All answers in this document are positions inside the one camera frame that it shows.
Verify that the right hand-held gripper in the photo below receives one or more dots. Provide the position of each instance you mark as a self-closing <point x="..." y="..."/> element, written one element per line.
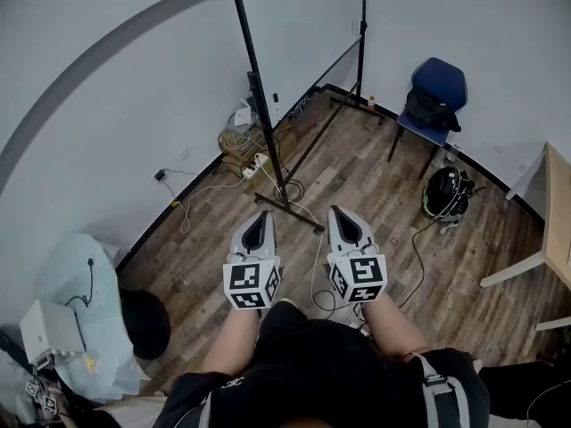
<point x="361" y="274"/>

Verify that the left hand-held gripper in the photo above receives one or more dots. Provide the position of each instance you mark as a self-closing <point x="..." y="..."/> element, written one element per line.
<point x="250" y="279"/>

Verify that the black metal stand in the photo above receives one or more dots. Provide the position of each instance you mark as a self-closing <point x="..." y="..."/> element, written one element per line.
<point x="249" y="51"/>

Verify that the person's right forearm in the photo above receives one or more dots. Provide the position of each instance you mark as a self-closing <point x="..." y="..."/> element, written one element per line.
<point x="392" y="328"/>

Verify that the person's left forearm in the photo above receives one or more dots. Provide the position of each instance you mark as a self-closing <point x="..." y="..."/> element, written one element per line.
<point x="232" y="341"/>

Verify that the white pen with black cap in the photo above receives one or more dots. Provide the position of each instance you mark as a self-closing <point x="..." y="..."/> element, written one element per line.
<point x="276" y="105"/>

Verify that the person's white shoe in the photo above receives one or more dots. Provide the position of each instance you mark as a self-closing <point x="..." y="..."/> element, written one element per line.
<point x="283" y="301"/>

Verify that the white power strip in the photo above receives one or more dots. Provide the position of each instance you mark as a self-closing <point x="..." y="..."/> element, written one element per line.
<point x="258" y="163"/>

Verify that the black helmet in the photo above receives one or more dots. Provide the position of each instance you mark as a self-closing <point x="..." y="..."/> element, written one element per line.
<point x="441" y="190"/>

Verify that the black charger adapter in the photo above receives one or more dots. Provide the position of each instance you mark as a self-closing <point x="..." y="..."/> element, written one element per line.
<point x="159" y="176"/>

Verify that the white router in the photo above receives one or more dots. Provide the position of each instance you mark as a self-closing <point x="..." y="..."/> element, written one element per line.
<point x="242" y="116"/>

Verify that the clear plastic bottle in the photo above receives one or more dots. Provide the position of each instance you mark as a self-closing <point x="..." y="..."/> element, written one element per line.
<point x="451" y="154"/>

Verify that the orange bottle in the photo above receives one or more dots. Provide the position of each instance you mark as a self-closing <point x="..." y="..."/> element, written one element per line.
<point x="371" y="104"/>

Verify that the black round stool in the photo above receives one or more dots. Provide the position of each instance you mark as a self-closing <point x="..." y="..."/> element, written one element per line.
<point x="145" y="323"/>

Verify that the person's black shirt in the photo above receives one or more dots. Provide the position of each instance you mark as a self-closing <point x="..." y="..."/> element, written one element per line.
<point x="321" y="372"/>

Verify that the black bag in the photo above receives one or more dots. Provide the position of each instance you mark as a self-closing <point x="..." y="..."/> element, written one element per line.
<point x="428" y="107"/>

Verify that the blue chair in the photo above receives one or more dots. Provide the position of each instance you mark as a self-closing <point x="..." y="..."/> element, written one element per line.
<point x="441" y="71"/>

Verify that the light teal cloth-covered table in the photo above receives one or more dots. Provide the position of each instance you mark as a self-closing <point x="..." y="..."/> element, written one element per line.
<point x="62" y="274"/>

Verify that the small yellow item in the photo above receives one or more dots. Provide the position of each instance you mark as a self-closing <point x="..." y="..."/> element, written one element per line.
<point x="91" y="364"/>

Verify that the wooden desk with white legs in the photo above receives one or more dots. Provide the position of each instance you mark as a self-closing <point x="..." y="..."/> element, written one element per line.
<point x="557" y="203"/>

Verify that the white flat box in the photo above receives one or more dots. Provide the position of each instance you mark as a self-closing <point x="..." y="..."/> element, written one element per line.
<point x="49" y="328"/>

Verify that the white wall socket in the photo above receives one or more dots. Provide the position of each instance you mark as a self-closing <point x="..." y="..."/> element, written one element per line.
<point x="184" y="153"/>

